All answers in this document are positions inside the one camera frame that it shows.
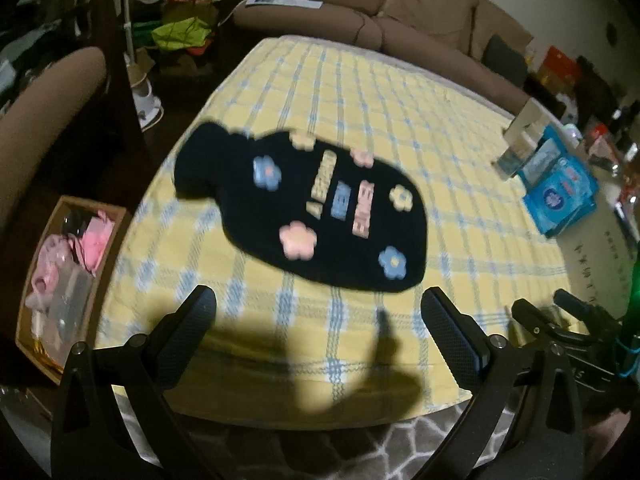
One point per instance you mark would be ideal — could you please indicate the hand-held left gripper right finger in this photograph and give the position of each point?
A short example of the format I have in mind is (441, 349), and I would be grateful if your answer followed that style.
(450, 335)

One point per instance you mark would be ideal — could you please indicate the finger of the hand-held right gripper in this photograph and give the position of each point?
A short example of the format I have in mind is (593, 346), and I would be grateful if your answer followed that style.
(530, 312)
(580, 305)

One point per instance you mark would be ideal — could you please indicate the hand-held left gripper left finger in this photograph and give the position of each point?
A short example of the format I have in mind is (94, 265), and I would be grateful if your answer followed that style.
(185, 340)

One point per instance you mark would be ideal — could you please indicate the black flowered hot water bottle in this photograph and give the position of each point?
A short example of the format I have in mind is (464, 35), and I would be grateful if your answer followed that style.
(225, 195)

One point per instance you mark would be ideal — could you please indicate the person's right forearm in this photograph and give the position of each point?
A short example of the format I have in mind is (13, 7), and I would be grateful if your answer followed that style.
(617, 442)

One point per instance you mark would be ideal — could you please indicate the grey patterned desktop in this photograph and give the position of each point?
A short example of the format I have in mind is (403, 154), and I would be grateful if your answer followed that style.
(280, 452)

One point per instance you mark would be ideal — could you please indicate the blue wet wipes packet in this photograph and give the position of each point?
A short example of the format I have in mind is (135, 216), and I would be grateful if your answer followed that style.
(560, 199)

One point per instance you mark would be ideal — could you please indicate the pink cloth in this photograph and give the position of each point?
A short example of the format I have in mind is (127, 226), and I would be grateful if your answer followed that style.
(95, 242)

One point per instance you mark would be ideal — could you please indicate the blue pouch packet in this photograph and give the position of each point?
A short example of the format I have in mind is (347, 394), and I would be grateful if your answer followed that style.
(550, 157)

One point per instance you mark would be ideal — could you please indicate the wooden tray box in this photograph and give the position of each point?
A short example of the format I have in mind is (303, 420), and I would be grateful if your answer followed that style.
(25, 320)

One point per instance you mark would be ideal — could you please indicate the white carton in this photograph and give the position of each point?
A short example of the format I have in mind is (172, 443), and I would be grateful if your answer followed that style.
(525, 120)

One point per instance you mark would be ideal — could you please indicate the yellow checked blanket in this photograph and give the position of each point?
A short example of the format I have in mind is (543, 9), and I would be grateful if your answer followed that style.
(375, 110)

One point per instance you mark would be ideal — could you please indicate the red boxes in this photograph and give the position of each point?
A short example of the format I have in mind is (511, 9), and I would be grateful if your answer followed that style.
(560, 66)

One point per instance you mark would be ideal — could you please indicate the white floor stand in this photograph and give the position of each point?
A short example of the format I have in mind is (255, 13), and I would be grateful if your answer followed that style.
(145, 97)

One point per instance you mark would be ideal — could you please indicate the dark sofa cushion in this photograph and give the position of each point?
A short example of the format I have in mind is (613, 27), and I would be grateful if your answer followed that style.
(505, 60)

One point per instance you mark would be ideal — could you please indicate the brown armchair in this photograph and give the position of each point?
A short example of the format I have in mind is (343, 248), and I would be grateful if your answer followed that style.
(50, 105)

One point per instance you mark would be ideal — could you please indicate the green bag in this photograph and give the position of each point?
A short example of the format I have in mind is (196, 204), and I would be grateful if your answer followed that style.
(180, 34)

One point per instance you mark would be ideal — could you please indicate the brown sofa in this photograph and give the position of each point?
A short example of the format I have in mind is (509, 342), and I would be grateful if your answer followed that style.
(425, 5)

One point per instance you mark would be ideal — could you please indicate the white paper sheet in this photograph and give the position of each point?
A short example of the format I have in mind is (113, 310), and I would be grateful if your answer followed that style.
(285, 2)

